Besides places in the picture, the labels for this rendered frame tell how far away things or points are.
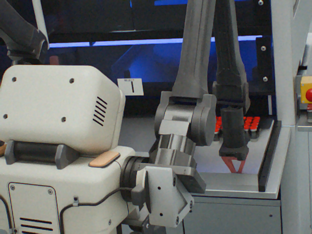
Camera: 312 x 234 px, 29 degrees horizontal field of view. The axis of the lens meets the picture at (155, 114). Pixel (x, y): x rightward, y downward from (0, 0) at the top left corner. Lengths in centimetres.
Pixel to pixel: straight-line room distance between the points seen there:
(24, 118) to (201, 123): 32
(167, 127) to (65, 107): 19
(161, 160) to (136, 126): 99
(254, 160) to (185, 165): 70
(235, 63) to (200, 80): 32
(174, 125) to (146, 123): 95
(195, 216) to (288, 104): 56
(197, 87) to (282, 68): 76
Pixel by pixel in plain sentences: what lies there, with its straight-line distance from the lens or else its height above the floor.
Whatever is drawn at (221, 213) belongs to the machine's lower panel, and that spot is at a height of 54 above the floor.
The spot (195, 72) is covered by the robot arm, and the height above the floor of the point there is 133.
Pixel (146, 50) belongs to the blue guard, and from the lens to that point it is 194.
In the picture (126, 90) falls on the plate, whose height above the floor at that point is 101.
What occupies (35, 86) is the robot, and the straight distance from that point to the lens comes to 111.
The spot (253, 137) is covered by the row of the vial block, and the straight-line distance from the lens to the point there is 184.
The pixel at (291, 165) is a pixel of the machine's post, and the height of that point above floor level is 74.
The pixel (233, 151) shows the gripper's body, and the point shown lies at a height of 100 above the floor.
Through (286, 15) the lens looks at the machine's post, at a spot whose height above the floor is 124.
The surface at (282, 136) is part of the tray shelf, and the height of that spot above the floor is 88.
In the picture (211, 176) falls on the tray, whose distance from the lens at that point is 164.
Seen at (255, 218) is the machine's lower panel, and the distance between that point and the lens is 214.
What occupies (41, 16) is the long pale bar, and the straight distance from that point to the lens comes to 197.
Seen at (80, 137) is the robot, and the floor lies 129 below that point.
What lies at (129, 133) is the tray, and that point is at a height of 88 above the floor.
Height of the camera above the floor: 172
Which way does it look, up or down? 23 degrees down
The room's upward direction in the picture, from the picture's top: 8 degrees counter-clockwise
